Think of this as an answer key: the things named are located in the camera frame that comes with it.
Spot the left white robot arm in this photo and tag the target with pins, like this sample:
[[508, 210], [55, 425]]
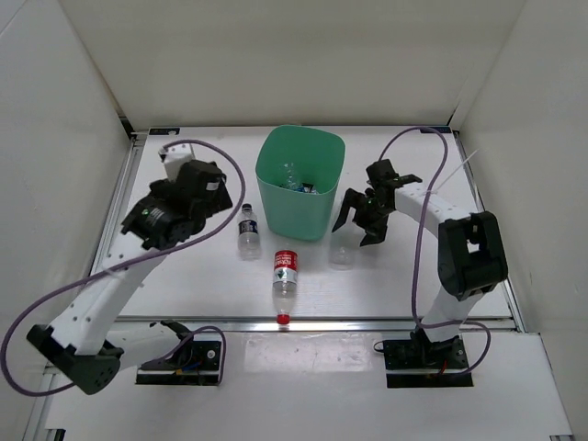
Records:
[[80, 342]]

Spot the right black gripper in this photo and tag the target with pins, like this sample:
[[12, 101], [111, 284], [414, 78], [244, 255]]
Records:
[[376, 231]]

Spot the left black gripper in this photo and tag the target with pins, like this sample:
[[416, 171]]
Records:
[[213, 208]]

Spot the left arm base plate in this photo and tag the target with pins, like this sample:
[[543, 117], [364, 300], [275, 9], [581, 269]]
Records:
[[198, 363]]

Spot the green plastic bin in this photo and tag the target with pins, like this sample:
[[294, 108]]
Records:
[[319, 158]]

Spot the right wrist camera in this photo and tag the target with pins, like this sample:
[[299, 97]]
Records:
[[381, 172]]

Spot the blue label water bottle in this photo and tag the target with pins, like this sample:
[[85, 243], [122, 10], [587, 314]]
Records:
[[289, 178]]

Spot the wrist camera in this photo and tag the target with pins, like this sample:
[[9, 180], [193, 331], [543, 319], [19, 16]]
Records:
[[180, 162], [381, 172]]

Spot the dark label Pepsi bottle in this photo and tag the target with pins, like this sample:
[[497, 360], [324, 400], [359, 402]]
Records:
[[249, 243]]

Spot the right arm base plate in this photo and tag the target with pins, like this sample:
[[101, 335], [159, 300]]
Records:
[[406, 369]]

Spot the clear unlabelled plastic bottle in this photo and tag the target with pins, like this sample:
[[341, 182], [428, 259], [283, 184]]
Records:
[[341, 258]]

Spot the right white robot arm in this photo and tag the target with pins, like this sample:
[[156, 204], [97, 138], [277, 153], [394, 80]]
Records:
[[470, 255]]

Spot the red label water bottle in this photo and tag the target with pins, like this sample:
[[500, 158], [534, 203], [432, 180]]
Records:
[[285, 284]]

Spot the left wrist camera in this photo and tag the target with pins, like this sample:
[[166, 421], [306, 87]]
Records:
[[180, 162]]

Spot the aluminium frame rail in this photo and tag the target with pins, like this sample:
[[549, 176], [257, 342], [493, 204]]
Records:
[[303, 325]]

